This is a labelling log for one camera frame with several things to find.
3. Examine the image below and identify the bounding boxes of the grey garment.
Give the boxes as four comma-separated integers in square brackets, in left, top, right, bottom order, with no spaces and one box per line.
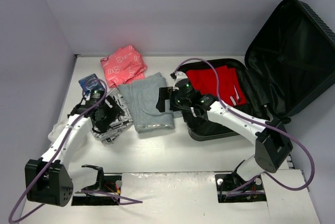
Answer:
[118,72,175,133]

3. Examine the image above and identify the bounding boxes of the black white newspaper-print garment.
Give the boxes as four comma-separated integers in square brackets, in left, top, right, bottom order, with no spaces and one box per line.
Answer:
[92,88,133,143]

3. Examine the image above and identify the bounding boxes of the red garment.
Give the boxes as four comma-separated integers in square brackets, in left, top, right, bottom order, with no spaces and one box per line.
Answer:
[185,66,247,108]

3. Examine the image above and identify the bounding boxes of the pink patterned garment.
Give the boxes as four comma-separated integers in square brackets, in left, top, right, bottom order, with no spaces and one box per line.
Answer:
[100,45,147,88]

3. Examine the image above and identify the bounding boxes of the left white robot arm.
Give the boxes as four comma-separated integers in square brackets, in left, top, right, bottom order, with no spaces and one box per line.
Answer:
[25,89,125,207]

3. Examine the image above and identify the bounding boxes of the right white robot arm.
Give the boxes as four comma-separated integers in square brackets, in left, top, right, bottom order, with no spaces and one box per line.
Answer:
[156,71,293,188]

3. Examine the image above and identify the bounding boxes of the blue card packet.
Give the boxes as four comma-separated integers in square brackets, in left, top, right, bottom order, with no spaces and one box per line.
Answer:
[79,73,105,95]

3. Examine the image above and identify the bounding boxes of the clear plastic wrapped packet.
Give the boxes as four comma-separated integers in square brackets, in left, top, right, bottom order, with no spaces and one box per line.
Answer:
[48,119,68,143]

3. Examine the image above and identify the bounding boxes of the black hard-shell suitcase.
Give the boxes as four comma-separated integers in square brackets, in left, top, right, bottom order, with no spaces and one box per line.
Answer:
[174,0,335,142]

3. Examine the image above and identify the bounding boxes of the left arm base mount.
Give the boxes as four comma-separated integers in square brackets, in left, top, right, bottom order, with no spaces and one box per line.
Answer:
[71,174,122,206]

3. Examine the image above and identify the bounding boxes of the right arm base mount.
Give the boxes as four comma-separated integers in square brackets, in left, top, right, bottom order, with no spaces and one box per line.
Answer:
[215,173,267,204]

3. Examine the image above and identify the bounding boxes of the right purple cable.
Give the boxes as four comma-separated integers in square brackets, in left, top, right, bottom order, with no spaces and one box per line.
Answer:
[174,58,315,196]

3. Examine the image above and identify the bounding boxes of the purple cable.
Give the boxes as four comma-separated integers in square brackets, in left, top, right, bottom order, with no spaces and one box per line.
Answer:
[174,58,315,196]
[8,78,143,222]

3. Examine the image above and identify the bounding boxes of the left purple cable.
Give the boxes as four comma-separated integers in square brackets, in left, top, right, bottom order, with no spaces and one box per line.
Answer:
[8,78,143,222]

